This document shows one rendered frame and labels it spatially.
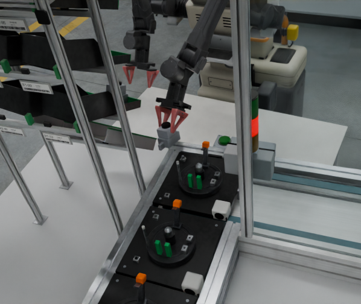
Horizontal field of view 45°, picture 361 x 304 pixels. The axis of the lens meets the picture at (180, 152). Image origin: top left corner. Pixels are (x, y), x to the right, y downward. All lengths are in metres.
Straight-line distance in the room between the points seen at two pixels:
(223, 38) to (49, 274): 1.14
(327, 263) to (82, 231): 0.77
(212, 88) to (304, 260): 1.07
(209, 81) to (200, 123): 0.34
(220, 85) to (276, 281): 1.06
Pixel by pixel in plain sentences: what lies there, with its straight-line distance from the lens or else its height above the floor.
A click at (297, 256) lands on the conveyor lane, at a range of 1.27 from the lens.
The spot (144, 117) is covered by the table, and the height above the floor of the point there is 0.86.
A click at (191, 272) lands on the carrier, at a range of 1.17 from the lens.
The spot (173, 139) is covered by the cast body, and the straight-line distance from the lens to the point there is 1.39.
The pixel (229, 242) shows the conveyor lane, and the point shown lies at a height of 0.96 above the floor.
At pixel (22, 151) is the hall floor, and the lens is 3.40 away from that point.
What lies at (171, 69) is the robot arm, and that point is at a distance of 1.32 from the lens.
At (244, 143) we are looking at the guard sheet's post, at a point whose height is 1.31.
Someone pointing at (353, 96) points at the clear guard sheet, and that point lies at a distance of 0.90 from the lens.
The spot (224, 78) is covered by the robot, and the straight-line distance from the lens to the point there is 2.03.
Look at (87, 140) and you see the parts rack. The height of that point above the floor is 1.29.
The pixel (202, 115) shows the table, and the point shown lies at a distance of 1.84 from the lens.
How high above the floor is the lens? 1.97
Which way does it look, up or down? 42 degrees down
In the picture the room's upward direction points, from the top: 9 degrees counter-clockwise
